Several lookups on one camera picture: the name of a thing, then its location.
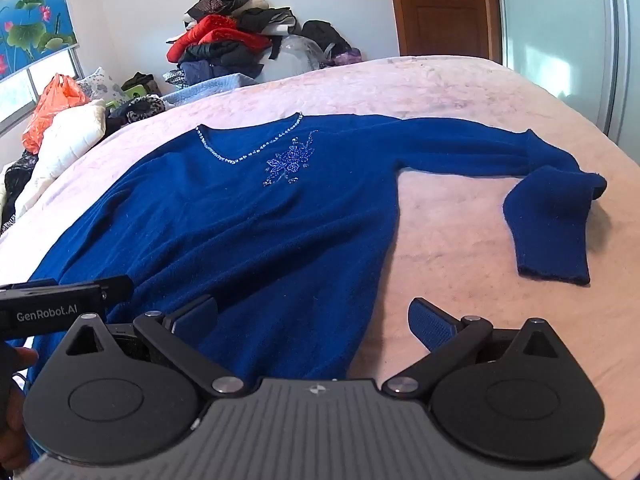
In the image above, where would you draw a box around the blue embroidered sweater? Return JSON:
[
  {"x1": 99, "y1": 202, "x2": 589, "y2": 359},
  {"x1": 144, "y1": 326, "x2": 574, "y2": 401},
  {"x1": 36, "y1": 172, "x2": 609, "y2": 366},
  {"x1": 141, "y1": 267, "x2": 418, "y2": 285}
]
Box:
[{"x1": 34, "y1": 114, "x2": 606, "y2": 382}]

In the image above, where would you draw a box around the pile of dark clothes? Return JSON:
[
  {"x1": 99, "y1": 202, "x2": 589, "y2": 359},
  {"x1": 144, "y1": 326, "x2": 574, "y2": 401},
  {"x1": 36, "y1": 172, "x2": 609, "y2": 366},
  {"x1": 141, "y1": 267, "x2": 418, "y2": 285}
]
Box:
[{"x1": 164, "y1": 0, "x2": 364, "y2": 86}]

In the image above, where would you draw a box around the person's left hand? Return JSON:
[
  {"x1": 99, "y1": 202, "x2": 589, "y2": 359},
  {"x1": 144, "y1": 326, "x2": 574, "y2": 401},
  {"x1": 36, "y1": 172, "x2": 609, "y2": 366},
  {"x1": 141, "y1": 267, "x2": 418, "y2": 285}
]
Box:
[{"x1": 0, "y1": 343, "x2": 40, "y2": 470}]

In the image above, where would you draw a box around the pink floral bed blanket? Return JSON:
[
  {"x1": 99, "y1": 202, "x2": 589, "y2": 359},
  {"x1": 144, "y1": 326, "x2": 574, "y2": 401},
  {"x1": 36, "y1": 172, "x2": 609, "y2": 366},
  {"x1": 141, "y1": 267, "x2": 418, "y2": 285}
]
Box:
[{"x1": 0, "y1": 54, "x2": 640, "y2": 480}]

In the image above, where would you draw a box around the black patterned garment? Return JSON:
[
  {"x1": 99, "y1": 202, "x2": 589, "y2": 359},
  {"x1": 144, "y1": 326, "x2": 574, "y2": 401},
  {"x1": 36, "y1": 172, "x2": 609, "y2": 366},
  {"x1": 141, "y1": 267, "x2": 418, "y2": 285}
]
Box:
[{"x1": 1, "y1": 151, "x2": 38, "y2": 233}]

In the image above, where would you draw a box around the orange plastic bag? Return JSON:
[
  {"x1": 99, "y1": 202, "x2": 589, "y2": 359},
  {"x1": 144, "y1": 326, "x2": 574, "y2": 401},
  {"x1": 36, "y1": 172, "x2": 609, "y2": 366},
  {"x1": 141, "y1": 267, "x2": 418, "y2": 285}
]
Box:
[{"x1": 22, "y1": 74, "x2": 89, "y2": 155}]

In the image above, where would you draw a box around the light blue towel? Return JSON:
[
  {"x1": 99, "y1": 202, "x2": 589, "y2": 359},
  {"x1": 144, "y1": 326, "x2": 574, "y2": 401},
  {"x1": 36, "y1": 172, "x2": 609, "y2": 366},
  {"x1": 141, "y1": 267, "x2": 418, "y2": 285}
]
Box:
[{"x1": 162, "y1": 74, "x2": 256, "y2": 107}]

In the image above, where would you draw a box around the lotus print roller blind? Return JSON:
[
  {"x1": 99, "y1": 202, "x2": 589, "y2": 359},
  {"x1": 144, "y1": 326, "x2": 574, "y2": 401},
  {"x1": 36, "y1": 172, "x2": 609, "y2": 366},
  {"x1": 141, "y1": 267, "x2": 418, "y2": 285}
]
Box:
[{"x1": 0, "y1": 0, "x2": 77, "y2": 78}]

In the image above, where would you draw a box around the clear plastic bag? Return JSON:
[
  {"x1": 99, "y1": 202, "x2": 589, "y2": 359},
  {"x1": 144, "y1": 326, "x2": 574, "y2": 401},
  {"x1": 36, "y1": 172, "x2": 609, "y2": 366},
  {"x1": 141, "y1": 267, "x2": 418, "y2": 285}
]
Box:
[{"x1": 255, "y1": 35, "x2": 326, "y2": 84}]

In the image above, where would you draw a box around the red jacket on pile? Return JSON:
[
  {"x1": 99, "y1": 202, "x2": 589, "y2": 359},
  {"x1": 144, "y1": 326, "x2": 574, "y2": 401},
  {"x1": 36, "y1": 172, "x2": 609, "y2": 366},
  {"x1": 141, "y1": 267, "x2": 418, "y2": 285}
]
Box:
[{"x1": 166, "y1": 14, "x2": 271, "y2": 63}]

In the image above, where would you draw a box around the brown wooden door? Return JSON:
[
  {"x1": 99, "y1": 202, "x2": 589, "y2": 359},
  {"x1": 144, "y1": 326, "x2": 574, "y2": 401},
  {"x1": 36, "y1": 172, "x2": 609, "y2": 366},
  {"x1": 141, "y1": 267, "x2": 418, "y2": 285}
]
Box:
[{"x1": 393, "y1": 0, "x2": 502, "y2": 63}]

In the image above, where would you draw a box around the frosted glass wardrobe door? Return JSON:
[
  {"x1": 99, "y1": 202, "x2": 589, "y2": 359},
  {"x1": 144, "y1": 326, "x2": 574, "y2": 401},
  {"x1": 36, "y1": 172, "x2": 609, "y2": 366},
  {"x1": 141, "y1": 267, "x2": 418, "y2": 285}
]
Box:
[{"x1": 499, "y1": 0, "x2": 640, "y2": 159}]

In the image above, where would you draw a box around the window with grey frame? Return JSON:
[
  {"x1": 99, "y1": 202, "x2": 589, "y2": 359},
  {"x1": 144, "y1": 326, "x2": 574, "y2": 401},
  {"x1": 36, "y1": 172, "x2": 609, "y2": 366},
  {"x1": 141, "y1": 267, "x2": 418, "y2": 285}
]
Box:
[{"x1": 1, "y1": 48, "x2": 82, "y2": 134}]

